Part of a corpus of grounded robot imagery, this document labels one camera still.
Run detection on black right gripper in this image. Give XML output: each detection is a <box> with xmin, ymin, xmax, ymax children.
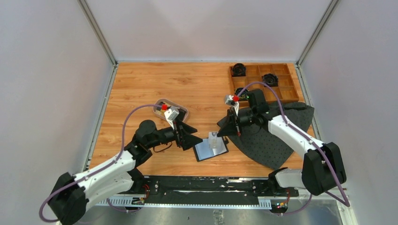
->
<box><xmin>217</xmin><ymin>107</ymin><xmax>257</xmax><ymax>137</ymax></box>

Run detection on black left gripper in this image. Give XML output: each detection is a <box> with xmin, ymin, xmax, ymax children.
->
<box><xmin>147</xmin><ymin>117</ymin><xmax>203</xmax><ymax>150</ymax></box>

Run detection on white credit card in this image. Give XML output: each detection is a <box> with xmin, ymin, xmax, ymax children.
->
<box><xmin>208</xmin><ymin>132</ymin><xmax>219</xmax><ymax>149</ymax></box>

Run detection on black card holder wallet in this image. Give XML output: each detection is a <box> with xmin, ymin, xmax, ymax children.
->
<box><xmin>193</xmin><ymin>137</ymin><xmax>229</xmax><ymax>162</ymax></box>

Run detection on pink oval card tray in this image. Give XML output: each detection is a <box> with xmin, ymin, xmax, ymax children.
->
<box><xmin>152</xmin><ymin>98</ymin><xmax>189</xmax><ymax>122</ymax></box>

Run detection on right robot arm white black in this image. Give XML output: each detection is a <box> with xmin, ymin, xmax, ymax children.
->
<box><xmin>217</xmin><ymin>89</ymin><xmax>347</xmax><ymax>196</ymax></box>

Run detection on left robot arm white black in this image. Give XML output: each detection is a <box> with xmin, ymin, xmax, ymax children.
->
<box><xmin>47</xmin><ymin>119</ymin><xmax>203</xmax><ymax>225</ymax></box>

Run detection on black rolled belt green pattern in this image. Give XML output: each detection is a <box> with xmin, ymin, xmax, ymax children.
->
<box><xmin>234</xmin><ymin>87</ymin><xmax>248</xmax><ymax>101</ymax></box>

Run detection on dark grey dotted cloth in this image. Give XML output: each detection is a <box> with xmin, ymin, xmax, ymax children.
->
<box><xmin>228</xmin><ymin>102</ymin><xmax>314</xmax><ymax>170</ymax></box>

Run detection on black rolled belt top left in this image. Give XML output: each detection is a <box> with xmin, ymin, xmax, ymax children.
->
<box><xmin>231</xmin><ymin>63</ymin><xmax>246</xmax><ymax>77</ymax></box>

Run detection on black rolled belt middle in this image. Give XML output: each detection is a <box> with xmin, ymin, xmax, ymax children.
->
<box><xmin>262</xmin><ymin>73</ymin><xmax>279</xmax><ymax>87</ymax></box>

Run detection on wooden compartment tray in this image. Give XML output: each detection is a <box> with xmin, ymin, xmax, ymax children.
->
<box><xmin>228</xmin><ymin>63</ymin><xmax>299</xmax><ymax>107</ymax></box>

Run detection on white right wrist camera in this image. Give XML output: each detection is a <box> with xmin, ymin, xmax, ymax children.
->
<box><xmin>224</xmin><ymin>95</ymin><xmax>239</xmax><ymax>115</ymax></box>

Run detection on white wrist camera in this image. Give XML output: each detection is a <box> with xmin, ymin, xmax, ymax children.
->
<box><xmin>164</xmin><ymin>106</ymin><xmax>179</xmax><ymax>128</ymax></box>
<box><xmin>224</xmin><ymin>95</ymin><xmax>239</xmax><ymax>115</ymax></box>

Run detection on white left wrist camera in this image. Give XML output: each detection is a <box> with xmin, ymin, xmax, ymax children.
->
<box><xmin>164</xmin><ymin>106</ymin><xmax>179</xmax><ymax>128</ymax></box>

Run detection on aluminium frame rail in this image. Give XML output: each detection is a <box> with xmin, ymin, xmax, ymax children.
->
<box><xmin>56</xmin><ymin>174</ymin><xmax>358</xmax><ymax>225</ymax></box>

